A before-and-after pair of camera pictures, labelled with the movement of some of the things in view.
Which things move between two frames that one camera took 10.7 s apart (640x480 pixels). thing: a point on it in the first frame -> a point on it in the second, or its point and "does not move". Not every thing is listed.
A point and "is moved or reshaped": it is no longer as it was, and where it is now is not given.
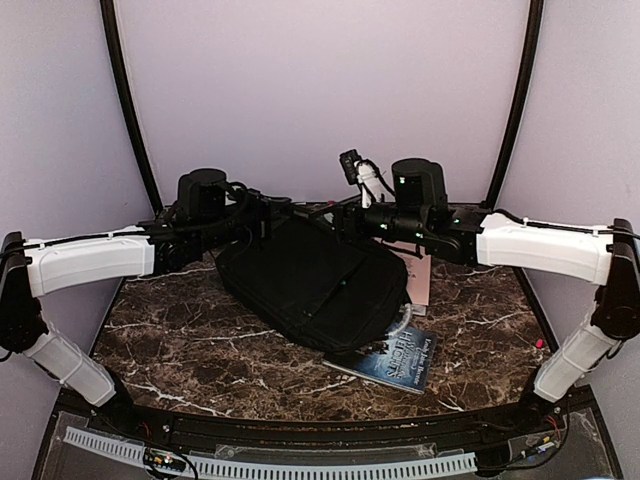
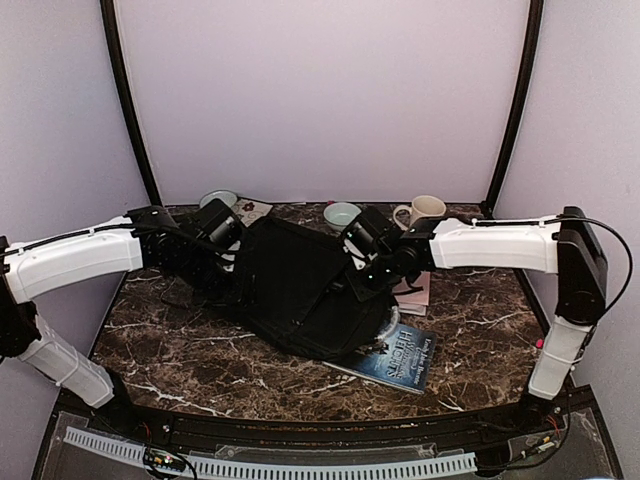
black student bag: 306,279 is moved or reshaped
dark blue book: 404,361 does not move
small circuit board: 164,459 does not move
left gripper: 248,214 -> 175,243
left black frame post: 131,102 does not move
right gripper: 344,214 -> 362,292
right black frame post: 527,78 does not move
